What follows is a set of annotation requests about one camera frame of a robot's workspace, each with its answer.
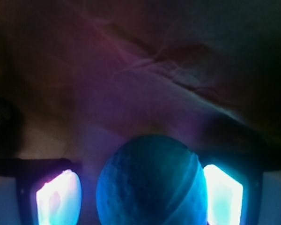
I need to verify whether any blue dimpled ball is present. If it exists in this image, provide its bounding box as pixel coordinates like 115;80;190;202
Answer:
96;135;207;225

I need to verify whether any brown paper bag tray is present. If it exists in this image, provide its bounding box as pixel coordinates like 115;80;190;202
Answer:
0;0;281;170

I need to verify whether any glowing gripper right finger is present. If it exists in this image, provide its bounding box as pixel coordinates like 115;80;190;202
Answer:
199;154;281;225

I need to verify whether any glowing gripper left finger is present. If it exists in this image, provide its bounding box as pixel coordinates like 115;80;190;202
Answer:
0;158;82;225

